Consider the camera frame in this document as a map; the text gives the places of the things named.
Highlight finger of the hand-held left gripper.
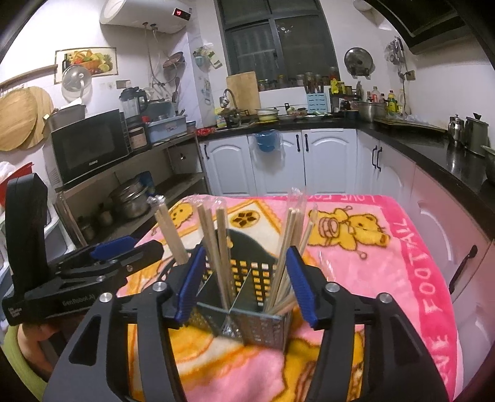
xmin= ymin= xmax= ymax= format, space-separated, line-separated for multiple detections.
xmin=57 ymin=237 xmax=137 ymax=277
xmin=53 ymin=240 xmax=165 ymax=297

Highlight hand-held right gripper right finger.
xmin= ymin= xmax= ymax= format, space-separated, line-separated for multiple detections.
xmin=284 ymin=245 xmax=452 ymax=402

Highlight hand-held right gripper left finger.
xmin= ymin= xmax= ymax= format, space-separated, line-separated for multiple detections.
xmin=42 ymin=245 xmax=208 ymax=402

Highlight wooden chopstick pair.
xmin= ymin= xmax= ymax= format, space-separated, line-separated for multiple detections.
xmin=195 ymin=203 xmax=229 ymax=271
xmin=148 ymin=195 xmax=190 ymax=265
xmin=215 ymin=207 xmax=237 ymax=306

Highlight pile of chopsticks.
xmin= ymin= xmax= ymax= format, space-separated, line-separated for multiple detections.
xmin=263 ymin=187 xmax=320 ymax=314

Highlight green plastic utensil holder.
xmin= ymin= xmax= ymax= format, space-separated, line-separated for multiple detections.
xmin=162 ymin=228 xmax=306 ymax=350

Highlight person's left forearm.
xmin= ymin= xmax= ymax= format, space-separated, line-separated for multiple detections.
xmin=0 ymin=328 xmax=49 ymax=402

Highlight person's left hand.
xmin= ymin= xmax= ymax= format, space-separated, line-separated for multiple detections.
xmin=17 ymin=323 xmax=58 ymax=370

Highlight stacked stainless steel pots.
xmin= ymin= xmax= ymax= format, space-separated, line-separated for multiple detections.
xmin=110 ymin=178 xmax=153 ymax=219

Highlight red plastic basin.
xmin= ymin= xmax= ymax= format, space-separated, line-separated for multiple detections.
xmin=0 ymin=162 xmax=35 ymax=182

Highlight metal shelf rack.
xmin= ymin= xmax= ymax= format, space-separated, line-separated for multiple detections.
xmin=54 ymin=131 xmax=211 ymax=248

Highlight pink printed blanket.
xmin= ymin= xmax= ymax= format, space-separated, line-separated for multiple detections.
xmin=116 ymin=193 xmax=461 ymax=402

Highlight black microwave oven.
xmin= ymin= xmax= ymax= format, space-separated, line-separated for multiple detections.
xmin=50 ymin=109 xmax=130 ymax=184

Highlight round wooden board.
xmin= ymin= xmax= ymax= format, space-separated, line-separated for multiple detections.
xmin=0 ymin=87 xmax=39 ymax=151
xmin=23 ymin=86 xmax=55 ymax=149

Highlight white kitchen cabinets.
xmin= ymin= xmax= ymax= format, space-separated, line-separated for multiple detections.
xmin=199 ymin=129 xmax=416 ymax=198

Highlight blue dish bin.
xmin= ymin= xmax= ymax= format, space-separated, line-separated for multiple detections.
xmin=145 ymin=116 xmax=188 ymax=143

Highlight blender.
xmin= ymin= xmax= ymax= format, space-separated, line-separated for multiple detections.
xmin=119 ymin=87 xmax=149 ymax=124

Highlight blue plastic bowl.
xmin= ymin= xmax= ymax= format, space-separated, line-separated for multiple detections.
xmin=253 ymin=130 xmax=281 ymax=152

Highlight glass pot lid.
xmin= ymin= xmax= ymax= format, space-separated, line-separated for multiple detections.
xmin=61 ymin=65 xmax=93 ymax=103

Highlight metal faucet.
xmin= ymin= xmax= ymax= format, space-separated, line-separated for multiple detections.
xmin=220 ymin=88 xmax=237 ymax=113

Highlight black countertop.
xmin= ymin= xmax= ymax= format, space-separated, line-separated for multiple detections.
xmin=193 ymin=114 xmax=495 ymax=182

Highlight large steel cooking pot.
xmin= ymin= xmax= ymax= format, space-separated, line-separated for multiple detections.
xmin=356 ymin=101 xmax=387 ymax=122

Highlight wooden cutting board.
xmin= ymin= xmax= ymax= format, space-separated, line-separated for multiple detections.
xmin=226 ymin=71 xmax=260 ymax=114

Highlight hanging metal pan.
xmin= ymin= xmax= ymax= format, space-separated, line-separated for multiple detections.
xmin=162 ymin=51 xmax=185 ymax=70

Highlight row of jars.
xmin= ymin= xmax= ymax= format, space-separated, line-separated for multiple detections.
xmin=257 ymin=67 xmax=341 ymax=91

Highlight small metal kettle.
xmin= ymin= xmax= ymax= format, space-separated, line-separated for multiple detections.
xmin=449 ymin=114 xmax=465 ymax=145

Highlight tall metal kettle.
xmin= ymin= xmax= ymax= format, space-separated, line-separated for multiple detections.
xmin=464 ymin=113 xmax=490 ymax=157

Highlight round metal lid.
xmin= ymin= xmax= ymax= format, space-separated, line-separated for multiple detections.
xmin=344 ymin=47 xmax=374 ymax=76

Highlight white water heater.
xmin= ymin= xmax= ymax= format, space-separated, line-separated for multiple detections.
xmin=100 ymin=0 xmax=193 ymax=35

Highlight dark window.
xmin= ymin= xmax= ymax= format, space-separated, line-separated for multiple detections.
xmin=214 ymin=0 xmax=341 ymax=78

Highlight black range hood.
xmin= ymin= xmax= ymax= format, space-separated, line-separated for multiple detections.
xmin=364 ymin=0 xmax=480 ymax=55

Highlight black cabinet handle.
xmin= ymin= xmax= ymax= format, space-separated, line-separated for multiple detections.
xmin=449 ymin=245 xmax=478 ymax=294

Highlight fruit wall poster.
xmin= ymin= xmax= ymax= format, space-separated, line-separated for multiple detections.
xmin=54 ymin=47 xmax=117 ymax=83

